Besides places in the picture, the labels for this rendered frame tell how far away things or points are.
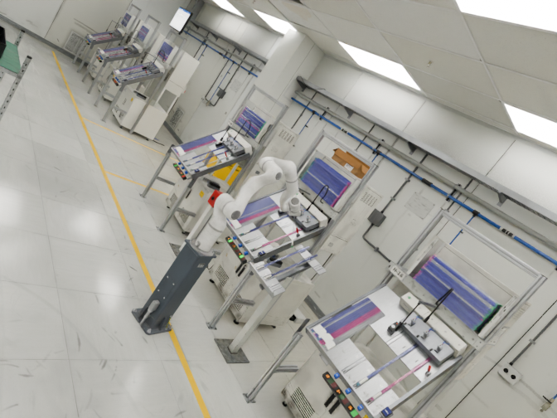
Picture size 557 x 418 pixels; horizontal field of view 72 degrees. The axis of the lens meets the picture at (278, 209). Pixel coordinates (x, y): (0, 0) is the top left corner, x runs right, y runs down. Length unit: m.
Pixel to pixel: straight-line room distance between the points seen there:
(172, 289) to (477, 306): 2.00
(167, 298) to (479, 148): 3.55
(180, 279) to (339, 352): 1.18
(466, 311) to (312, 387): 1.20
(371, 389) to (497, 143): 3.06
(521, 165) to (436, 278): 2.06
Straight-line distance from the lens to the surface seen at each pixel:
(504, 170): 4.56
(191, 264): 2.71
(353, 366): 2.60
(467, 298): 2.74
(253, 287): 3.53
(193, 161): 4.44
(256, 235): 3.33
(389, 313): 2.85
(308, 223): 3.35
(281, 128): 4.46
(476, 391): 4.30
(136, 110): 7.30
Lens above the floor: 1.76
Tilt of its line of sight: 11 degrees down
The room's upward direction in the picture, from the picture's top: 36 degrees clockwise
